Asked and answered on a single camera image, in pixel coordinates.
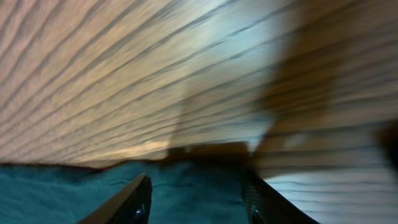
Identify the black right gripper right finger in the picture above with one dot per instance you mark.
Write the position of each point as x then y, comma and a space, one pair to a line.
264, 205

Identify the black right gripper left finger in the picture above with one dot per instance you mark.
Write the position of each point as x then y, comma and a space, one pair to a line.
131, 205

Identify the black t-shirt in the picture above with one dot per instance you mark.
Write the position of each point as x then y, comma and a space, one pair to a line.
181, 193

